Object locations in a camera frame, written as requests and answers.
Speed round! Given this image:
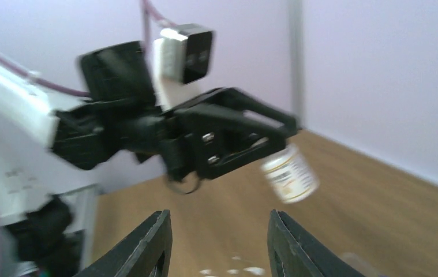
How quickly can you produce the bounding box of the capped white pill bottle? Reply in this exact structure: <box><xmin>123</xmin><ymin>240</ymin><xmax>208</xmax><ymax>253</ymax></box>
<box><xmin>261</xmin><ymin>144</ymin><xmax>319</xmax><ymax>204</ymax></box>

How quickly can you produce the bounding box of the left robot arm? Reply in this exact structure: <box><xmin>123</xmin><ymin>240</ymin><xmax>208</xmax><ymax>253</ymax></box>
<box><xmin>0</xmin><ymin>24</ymin><xmax>298</xmax><ymax>276</ymax></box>

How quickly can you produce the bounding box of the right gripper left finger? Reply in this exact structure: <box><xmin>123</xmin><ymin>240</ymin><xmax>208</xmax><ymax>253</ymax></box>
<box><xmin>75</xmin><ymin>209</ymin><xmax>173</xmax><ymax>277</ymax></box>

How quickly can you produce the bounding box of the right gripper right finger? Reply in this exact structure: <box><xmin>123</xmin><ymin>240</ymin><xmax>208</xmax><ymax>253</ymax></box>
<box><xmin>267</xmin><ymin>209</ymin><xmax>362</xmax><ymax>277</ymax></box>

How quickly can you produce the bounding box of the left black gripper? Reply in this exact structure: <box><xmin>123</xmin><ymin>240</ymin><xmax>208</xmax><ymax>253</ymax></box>
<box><xmin>50</xmin><ymin>41</ymin><xmax>194</xmax><ymax>182</ymax></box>

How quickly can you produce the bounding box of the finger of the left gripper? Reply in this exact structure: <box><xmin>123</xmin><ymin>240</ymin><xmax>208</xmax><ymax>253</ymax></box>
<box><xmin>173</xmin><ymin>87</ymin><xmax>298</xmax><ymax>137</ymax></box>
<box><xmin>192</xmin><ymin>127</ymin><xmax>287</xmax><ymax>179</ymax></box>

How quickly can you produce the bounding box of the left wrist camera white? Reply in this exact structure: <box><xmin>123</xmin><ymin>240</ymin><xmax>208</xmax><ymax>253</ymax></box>
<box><xmin>152</xmin><ymin>24</ymin><xmax>215</xmax><ymax>111</ymax></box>

